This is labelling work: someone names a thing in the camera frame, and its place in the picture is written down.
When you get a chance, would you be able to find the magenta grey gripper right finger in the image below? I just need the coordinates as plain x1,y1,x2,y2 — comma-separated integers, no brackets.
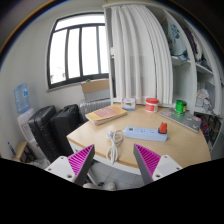
133,144,182,185

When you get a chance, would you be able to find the yellow pink book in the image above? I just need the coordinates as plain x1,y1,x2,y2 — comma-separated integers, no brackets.
85,105,127,125

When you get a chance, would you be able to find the light blue power strip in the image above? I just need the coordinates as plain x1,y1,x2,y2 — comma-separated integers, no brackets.
124,126,168,142

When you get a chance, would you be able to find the black framed window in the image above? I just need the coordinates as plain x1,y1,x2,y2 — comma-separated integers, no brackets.
47,12,109,89

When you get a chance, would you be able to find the green can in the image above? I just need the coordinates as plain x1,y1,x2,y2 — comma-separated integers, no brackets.
175,100,187,115

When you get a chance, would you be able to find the white jar red lid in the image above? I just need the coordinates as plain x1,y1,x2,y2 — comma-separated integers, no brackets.
146,98,159,112

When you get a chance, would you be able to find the black suitcase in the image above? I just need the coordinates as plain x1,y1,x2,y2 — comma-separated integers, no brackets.
28,105,60,162
50,104,81,156

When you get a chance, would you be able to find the cardboard box on radiator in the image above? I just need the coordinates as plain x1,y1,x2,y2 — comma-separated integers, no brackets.
81,79,110,102

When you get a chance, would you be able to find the small wooden stool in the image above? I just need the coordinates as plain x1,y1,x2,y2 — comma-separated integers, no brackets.
14,141,36,163

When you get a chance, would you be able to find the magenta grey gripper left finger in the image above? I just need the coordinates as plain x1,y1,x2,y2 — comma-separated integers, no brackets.
46,145,95,186

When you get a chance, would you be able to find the grey laptop with stickers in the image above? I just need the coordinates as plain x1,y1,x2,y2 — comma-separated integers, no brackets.
160,108,201,133

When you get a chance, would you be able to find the white curtain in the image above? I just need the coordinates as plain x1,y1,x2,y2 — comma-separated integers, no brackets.
111,4,173,105

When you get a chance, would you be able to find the orange red charger plug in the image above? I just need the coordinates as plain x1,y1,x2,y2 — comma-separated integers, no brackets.
158,122,167,134

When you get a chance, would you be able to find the white water dispenser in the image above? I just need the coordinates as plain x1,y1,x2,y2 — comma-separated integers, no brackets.
17,108,45,159

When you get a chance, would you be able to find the black suitcase left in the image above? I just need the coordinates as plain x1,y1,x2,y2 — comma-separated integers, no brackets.
28,105,60,162

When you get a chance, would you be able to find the black suitcase right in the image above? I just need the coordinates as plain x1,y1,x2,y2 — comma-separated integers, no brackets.
50,104,81,156

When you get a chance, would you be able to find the white radiator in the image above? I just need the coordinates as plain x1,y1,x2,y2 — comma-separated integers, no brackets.
79,99,111,122

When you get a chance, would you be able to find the small white tissue box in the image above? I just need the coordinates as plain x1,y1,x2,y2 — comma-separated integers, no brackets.
121,98,136,110

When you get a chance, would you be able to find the round wooden table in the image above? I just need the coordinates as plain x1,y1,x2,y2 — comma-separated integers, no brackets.
67,105,211,174

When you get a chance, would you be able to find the white shelving unit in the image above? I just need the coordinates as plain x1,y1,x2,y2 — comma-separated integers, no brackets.
104,0,224,159

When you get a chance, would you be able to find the blue water bottle jug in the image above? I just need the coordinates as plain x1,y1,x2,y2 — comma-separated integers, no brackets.
14,83,30,114

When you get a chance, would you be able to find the white coiled power cable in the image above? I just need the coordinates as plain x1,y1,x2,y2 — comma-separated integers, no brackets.
105,129,125,165

